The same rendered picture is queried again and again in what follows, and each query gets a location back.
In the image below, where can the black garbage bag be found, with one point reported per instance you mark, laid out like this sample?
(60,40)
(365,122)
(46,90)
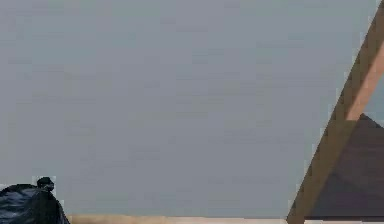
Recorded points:
(28,205)

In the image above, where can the brown wooden door frame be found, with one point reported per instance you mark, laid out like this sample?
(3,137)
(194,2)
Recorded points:
(336,140)

